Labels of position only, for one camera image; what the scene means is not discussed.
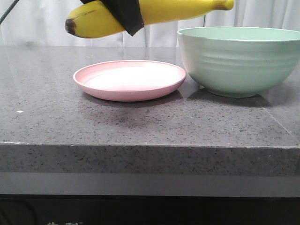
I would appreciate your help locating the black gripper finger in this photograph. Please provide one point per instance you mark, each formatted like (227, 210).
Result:
(107, 17)

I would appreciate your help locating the yellow banana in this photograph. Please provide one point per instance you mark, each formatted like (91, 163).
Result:
(158, 11)

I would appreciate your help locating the pink plate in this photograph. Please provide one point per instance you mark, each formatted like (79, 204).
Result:
(129, 80)

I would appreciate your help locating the green bowl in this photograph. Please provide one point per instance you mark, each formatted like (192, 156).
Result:
(238, 62)

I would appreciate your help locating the white curtain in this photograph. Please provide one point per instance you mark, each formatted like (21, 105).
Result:
(41, 23)

